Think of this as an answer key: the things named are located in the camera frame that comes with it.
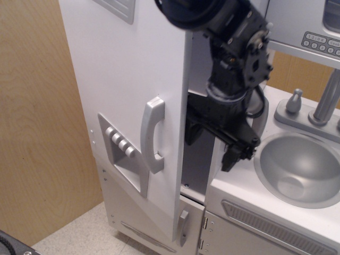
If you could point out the silver toy faucet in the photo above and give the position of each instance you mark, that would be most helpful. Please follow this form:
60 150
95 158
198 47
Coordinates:
319 120

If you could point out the silver toy telephone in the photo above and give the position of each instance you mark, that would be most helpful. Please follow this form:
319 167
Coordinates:
259 106

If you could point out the silver fridge door handle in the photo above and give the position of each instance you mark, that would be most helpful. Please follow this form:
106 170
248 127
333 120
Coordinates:
154 112

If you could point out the white lower freezer door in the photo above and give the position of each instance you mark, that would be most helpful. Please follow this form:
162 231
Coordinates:
127 217

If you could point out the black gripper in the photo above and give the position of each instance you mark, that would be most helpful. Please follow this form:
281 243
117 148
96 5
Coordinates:
228 123

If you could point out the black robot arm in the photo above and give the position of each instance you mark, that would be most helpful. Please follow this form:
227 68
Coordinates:
238 39

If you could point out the white oven door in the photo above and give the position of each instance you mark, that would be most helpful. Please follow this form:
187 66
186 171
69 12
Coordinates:
242 231

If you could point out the silver ice dispenser panel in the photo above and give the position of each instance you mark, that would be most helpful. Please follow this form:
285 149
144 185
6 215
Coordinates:
124 156

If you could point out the white toy fridge door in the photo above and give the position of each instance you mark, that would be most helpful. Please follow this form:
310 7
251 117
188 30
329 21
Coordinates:
124 54

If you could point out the silver faucet knob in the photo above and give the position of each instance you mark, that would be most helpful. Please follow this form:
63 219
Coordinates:
294 103

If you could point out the white toy kitchen cabinet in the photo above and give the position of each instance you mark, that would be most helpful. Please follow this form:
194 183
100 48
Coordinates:
283 201

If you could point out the silver lower door handle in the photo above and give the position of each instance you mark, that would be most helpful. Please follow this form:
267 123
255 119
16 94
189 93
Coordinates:
182 221

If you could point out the black base corner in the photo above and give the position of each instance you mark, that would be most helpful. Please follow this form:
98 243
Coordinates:
10 245

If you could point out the silver toy sink basin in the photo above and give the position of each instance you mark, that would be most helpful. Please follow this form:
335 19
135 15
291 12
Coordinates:
299 169

